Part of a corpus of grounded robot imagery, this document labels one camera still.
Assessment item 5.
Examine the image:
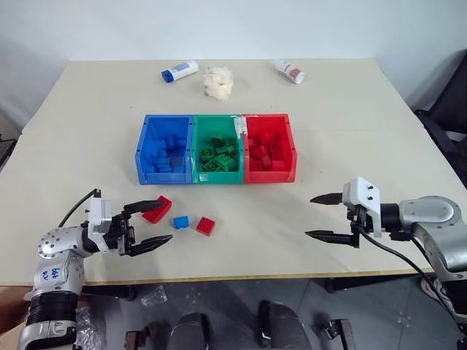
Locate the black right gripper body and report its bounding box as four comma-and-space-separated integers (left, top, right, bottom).
344, 203, 370, 249

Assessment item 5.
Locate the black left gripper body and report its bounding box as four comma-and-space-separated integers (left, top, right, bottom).
103, 213, 136, 258

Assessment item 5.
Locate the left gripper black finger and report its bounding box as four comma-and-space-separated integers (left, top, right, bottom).
123, 199, 166, 220
127, 234, 174, 259

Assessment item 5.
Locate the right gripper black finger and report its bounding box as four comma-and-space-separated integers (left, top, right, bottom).
309, 192, 345, 206
304, 229, 355, 246

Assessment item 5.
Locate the long red building block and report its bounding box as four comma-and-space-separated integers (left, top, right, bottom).
141, 195, 174, 224

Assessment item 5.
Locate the clear plastic bag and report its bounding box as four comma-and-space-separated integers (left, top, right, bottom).
74, 306, 107, 350
140, 285, 169, 307

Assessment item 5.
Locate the blue plastic bin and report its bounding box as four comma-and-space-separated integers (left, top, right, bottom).
134, 114, 194, 185

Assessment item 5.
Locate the square red building block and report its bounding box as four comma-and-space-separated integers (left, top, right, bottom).
195, 216, 217, 238

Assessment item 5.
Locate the black table leg bar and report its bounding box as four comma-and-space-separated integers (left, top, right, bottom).
80, 285, 139, 303
325, 273, 436, 294

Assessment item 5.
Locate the red plastic bin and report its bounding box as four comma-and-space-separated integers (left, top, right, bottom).
242, 113, 298, 184

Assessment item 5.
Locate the green plastic bin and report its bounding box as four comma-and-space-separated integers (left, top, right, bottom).
190, 114, 244, 184

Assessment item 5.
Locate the dark rounded shape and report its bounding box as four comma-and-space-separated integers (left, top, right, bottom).
258, 300, 312, 350
170, 312, 214, 350

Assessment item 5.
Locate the white shoe with red trim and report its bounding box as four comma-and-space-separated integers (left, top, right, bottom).
420, 276, 449, 304

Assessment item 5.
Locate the white tape strip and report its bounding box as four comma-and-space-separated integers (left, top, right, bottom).
228, 114, 247, 139

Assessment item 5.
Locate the brown cardboard box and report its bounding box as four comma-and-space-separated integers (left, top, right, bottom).
0, 286, 34, 338

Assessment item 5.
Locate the white bottle with red label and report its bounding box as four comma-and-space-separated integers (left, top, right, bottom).
271, 58, 306, 85

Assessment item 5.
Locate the white bottle with blue cap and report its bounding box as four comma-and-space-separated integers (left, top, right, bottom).
161, 60, 200, 83

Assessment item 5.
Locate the crumpled white plastic bag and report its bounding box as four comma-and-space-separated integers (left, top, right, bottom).
201, 66, 235, 101

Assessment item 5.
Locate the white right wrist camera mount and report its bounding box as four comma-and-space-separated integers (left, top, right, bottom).
341, 176, 384, 238

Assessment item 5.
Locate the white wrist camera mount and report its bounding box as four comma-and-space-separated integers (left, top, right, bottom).
86, 196, 115, 235
341, 176, 384, 238

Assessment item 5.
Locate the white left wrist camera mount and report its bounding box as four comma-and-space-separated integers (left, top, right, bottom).
86, 196, 115, 235

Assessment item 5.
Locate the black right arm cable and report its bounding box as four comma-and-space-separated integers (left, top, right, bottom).
358, 228, 467, 320

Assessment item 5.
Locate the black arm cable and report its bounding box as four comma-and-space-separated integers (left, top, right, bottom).
358, 228, 467, 320
58, 188, 102, 228

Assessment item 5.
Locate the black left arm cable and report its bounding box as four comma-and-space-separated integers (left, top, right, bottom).
58, 188, 102, 228

